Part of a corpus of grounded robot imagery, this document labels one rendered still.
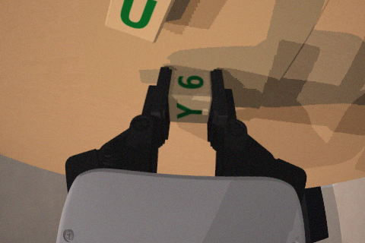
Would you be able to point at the cream letter block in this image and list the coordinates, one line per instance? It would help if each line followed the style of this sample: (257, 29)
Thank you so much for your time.
(190, 96)
(140, 18)

